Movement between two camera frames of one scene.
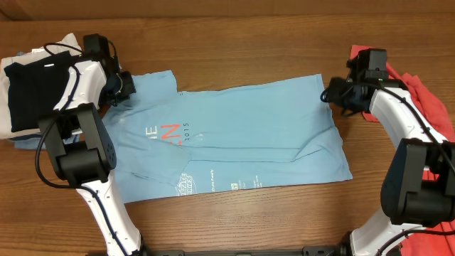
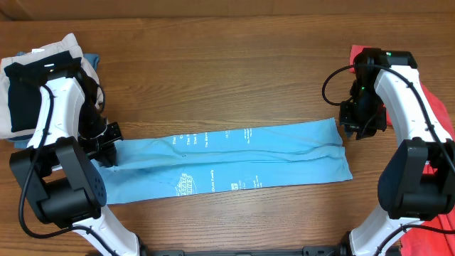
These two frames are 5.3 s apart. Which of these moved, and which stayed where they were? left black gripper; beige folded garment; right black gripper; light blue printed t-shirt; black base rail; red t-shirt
Moved: light blue printed t-shirt; left black gripper; right black gripper
Stayed: black base rail; beige folded garment; red t-shirt
